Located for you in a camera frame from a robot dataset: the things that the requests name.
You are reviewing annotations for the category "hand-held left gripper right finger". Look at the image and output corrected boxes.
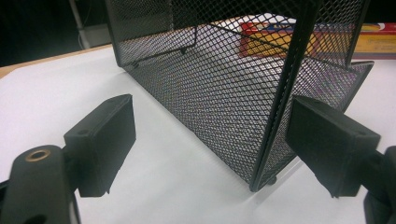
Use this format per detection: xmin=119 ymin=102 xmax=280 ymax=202
xmin=285 ymin=94 xmax=382 ymax=199

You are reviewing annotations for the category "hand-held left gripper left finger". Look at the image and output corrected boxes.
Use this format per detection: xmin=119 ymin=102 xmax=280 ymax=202
xmin=63 ymin=93 xmax=137 ymax=198

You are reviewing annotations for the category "black metal mesh file rack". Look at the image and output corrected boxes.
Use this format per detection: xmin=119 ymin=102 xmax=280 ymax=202
xmin=104 ymin=0 xmax=375 ymax=193

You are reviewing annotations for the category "red and yellow box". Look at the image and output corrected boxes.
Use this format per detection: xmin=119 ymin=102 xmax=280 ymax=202
xmin=238 ymin=21 xmax=396 ymax=61

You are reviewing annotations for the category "white metal stand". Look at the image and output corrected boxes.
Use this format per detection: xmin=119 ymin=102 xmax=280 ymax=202
xmin=68 ymin=0 xmax=112 ymax=50

